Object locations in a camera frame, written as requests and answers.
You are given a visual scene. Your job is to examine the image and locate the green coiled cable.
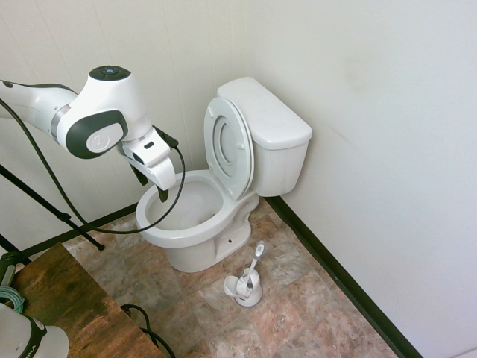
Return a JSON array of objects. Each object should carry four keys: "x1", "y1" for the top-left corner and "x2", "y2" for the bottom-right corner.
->
[{"x1": 0, "y1": 285, "x2": 26, "y2": 313}]

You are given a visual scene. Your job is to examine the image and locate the black camera tripod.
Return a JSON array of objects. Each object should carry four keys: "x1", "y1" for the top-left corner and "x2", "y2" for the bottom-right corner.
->
[{"x1": 0, "y1": 163, "x2": 106, "y2": 266}]

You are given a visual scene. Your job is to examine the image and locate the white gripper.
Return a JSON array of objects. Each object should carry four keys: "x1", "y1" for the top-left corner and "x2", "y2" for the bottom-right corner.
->
[{"x1": 121, "y1": 134, "x2": 176, "y2": 204}]

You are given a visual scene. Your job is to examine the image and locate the black floor cable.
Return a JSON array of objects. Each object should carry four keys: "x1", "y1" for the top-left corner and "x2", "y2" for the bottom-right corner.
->
[{"x1": 119, "y1": 304, "x2": 176, "y2": 358}]

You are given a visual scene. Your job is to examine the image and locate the white brush holder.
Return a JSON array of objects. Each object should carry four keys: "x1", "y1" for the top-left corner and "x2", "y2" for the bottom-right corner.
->
[{"x1": 223, "y1": 267, "x2": 263, "y2": 308}]

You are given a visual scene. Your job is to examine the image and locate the green black pole clamp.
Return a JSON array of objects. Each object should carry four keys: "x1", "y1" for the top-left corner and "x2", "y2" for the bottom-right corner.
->
[{"x1": 0, "y1": 251, "x2": 31, "y2": 288}]

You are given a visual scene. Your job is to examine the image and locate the white toilet bowl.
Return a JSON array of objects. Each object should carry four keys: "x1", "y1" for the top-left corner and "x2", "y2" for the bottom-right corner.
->
[{"x1": 135, "y1": 169, "x2": 261, "y2": 273}]

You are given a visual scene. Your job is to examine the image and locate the brown wooden table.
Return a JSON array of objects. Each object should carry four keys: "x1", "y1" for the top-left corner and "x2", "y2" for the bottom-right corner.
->
[{"x1": 13, "y1": 242, "x2": 165, "y2": 358}]

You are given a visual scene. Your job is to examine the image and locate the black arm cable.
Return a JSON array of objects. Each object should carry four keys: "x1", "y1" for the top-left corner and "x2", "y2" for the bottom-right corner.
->
[{"x1": 0, "y1": 97, "x2": 186, "y2": 235}]

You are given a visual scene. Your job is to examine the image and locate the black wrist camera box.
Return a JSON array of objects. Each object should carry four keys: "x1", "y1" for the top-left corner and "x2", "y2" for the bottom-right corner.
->
[{"x1": 151, "y1": 125, "x2": 179, "y2": 149}]

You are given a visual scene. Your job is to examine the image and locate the white toilet brush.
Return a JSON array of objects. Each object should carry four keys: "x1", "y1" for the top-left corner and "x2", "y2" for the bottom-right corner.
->
[{"x1": 235, "y1": 240, "x2": 266, "y2": 299}]

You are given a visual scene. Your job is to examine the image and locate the white tank lid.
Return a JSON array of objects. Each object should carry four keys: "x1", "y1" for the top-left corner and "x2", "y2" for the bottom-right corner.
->
[{"x1": 216, "y1": 77, "x2": 313, "y2": 150}]

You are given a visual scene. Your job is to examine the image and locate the white toilet tank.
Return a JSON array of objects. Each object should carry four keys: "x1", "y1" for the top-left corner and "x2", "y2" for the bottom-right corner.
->
[{"x1": 250, "y1": 128, "x2": 312, "y2": 198}]

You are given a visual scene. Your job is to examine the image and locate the black baseboard strip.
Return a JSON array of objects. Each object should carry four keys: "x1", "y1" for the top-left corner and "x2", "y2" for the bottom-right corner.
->
[
  {"x1": 266, "y1": 195, "x2": 424, "y2": 358},
  {"x1": 22, "y1": 203, "x2": 139, "y2": 259}
]

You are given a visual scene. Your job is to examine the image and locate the white toilet seat with lid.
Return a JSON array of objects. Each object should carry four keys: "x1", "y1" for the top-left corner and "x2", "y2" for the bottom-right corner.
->
[{"x1": 203, "y1": 95, "x2": 256, "y2": 201}]

